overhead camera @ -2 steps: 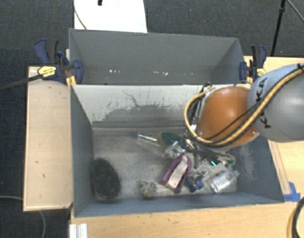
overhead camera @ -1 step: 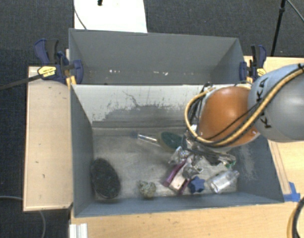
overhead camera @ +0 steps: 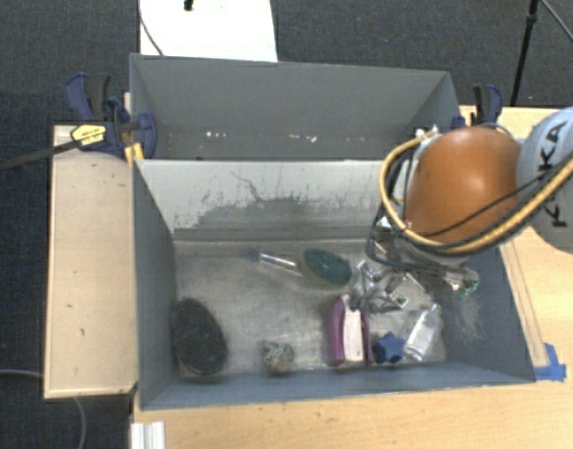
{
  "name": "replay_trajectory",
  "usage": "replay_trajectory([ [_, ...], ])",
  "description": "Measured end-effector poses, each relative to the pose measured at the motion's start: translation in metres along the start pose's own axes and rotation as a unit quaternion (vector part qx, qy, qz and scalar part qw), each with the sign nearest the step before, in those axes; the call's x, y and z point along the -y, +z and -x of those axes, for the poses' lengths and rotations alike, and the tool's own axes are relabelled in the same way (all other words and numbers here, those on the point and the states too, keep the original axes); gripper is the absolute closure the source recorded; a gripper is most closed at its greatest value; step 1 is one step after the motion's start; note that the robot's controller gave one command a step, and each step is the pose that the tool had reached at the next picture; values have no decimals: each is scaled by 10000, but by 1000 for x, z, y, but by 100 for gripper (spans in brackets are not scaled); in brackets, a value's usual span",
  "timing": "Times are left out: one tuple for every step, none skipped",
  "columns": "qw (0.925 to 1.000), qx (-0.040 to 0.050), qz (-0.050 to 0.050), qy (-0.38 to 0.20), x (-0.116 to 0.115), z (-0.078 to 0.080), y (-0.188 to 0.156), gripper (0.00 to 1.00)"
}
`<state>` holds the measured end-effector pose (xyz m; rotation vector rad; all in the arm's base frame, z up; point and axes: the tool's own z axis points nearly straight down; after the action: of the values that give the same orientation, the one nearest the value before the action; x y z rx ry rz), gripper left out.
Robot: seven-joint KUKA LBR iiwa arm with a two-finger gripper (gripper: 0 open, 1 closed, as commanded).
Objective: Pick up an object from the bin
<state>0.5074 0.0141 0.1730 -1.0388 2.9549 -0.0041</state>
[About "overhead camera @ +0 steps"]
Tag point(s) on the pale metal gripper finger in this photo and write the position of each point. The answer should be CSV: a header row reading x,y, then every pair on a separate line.
x,y
373,274
378,303

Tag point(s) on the blue star-shaped toy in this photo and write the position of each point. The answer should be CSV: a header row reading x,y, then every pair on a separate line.
x,y
389,348

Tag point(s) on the clear plastic bottle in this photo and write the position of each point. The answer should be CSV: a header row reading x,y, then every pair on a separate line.
x,y
421,332

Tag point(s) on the speckled grey stone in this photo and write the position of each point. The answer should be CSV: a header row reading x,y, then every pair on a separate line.
x,y
276,357

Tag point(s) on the grey metal bin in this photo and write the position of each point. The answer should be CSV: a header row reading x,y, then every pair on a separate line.
x,y
248,110

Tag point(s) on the pale wood board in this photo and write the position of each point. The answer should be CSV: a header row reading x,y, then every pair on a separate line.
x,y
90,260

